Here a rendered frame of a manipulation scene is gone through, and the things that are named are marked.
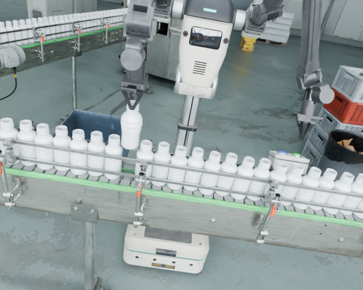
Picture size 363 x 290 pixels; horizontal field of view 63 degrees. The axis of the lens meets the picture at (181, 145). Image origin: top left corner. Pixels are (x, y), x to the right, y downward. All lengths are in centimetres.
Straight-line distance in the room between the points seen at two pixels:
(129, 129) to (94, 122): 73
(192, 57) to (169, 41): 323
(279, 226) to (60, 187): 81
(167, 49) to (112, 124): 318
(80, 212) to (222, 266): 126
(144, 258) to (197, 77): 114
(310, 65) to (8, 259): 197
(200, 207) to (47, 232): 142
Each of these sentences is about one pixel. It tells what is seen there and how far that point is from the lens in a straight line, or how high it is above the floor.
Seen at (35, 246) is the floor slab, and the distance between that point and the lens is 223.
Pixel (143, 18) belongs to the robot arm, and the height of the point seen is 156.
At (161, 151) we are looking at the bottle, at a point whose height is 115.
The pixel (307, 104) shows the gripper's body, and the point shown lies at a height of 132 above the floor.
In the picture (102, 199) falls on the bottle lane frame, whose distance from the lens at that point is 113.
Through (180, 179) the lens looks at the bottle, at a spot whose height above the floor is 105.
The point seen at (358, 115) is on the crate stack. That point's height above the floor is 76.
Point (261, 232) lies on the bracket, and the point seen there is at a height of 94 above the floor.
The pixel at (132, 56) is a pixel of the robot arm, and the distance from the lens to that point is 80.
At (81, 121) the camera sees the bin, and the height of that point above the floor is 89.
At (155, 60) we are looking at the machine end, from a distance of 484.
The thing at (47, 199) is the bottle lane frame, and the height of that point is 89.
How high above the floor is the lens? 169
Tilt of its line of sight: 31 degrees down
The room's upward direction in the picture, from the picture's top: 11 degrees clockwise
